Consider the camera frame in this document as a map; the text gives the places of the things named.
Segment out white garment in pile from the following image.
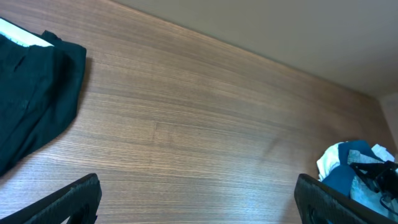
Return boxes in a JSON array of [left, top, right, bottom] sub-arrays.
[[317, 140, 395, 181]]

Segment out folded black garment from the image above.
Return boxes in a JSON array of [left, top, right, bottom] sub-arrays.
[[1, 19, 86, 174]]

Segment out dark blue garment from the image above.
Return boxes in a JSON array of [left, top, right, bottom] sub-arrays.
[[322, 139, 384, 198]]

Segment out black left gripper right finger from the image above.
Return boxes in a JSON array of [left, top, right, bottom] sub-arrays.
[[294, 174, 397, 224]]

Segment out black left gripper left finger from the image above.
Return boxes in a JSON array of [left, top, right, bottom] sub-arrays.
[[1, 173, 102, 224]]

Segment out light blue denim shorts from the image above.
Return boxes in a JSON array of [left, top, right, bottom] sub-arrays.
[[348, 150, 397, 221]]

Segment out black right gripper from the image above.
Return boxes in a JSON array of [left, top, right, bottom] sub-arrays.
[[349, 161, 397, 199]]

